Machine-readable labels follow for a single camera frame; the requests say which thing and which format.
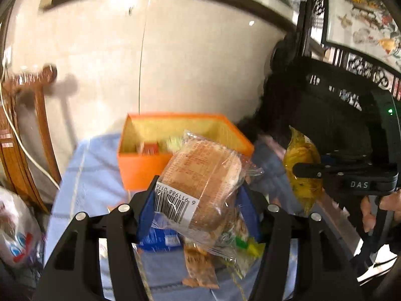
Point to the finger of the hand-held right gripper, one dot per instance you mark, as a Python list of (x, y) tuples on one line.
[(308, 170)]

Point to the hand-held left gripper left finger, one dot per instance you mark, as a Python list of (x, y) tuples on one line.
[(147, 213)]

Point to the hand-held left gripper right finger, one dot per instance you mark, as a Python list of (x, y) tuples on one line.
[(249, 208)]

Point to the yellow clear snack packet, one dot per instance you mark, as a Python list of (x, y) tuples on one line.
[(300, 147)]

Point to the orange cardboard box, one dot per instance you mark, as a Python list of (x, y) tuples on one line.
[(141, 169)]

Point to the clear brown bread packet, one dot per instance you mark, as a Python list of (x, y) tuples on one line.
[(203, 175)]

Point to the person's right hand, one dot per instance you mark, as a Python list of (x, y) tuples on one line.
[(368, 213)]

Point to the blue snack packet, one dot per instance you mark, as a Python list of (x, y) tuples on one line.
[(159, 241)]

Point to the green white snack packet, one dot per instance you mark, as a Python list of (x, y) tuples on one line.
[(244, 247)]

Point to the red snack packet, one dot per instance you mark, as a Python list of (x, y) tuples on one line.
[(151, 148)]

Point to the light blue tablecloth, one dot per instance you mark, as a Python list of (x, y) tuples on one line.
[(94, 169)]

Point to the orange snack packet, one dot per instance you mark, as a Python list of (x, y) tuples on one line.
[(197, 266)]

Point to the white plastic bag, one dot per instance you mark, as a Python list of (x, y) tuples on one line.
[(15, 225)]

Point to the framed flower painting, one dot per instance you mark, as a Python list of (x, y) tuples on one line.
[(360, 15)]

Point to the brown wooden chair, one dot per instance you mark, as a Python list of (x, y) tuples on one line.
[(18, 163)]

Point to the black carved wooden screen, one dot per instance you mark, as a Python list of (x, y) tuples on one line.
[(313, 0)]

